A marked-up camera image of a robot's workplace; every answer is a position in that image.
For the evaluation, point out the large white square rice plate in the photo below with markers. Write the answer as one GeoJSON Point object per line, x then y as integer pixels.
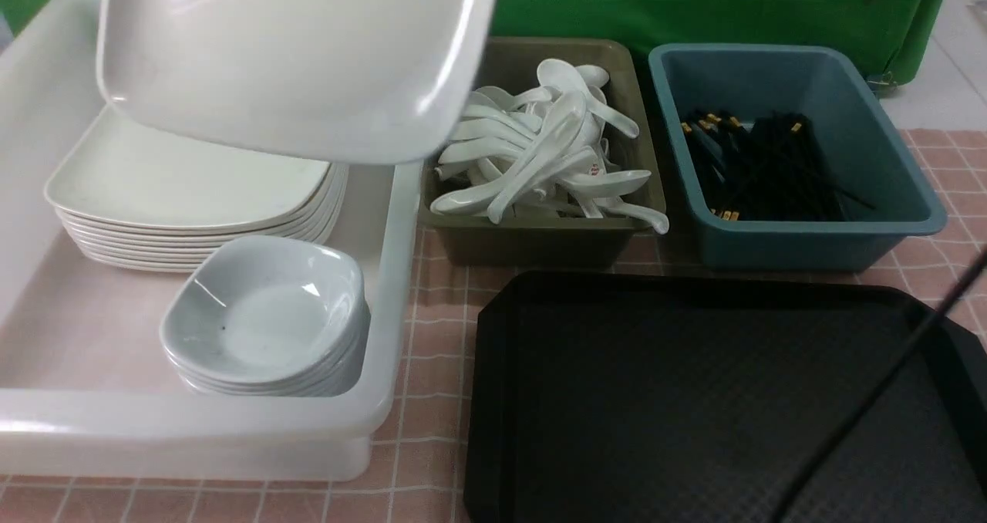
{"type": "Point", "coordinates": [358, 81]}

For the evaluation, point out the top white plate of stack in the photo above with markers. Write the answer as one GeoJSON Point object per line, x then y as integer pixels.
{"type": "Point", "coordinates": [124, 173]}

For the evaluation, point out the pile of white soup spoons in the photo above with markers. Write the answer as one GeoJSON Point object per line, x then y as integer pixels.
{"type": "Point", "coordinates": [544, 149]}

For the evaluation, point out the olive green spoon bin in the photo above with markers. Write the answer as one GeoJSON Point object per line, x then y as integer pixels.
{"type": "Point", "coordinates": [534, 237]}

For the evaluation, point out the black plastic serving tray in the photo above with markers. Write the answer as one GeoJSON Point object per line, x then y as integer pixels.
{"type": "Point", "coordinates": [623, 398]}

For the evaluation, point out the top small white dish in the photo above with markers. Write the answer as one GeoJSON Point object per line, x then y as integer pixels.
{"type": "Point", "coordinates": [260, 272]}

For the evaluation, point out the pink checkered tablecloth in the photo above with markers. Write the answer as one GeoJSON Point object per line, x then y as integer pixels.
{"type": "Point", "coordinates": [432, 353]}

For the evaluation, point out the stack of small white dishes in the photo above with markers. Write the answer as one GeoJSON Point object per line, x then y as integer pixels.
{"type": "Point", "coordinates": [339, 369]}

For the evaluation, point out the pile of black chopsticks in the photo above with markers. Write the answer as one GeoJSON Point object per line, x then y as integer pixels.
{"type": "Point", "coordinates": [770, 170]}

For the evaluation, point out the teal blue chopstick bin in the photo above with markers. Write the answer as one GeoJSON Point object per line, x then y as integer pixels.
{"type": "Point", "coordinates": [858, 141]}

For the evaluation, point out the large translucent white plastic bin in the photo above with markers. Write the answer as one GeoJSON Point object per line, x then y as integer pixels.
{"type": "Point", "coordinates": [49, 99]}

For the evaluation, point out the stack of white square plates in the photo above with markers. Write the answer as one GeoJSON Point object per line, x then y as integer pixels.
{"type": "Point", "coordinates": [154, 251]}

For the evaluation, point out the green backdrop cloth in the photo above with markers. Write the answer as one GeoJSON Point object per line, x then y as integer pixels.
{"type": "Point", "coordinates": [877, 36]}

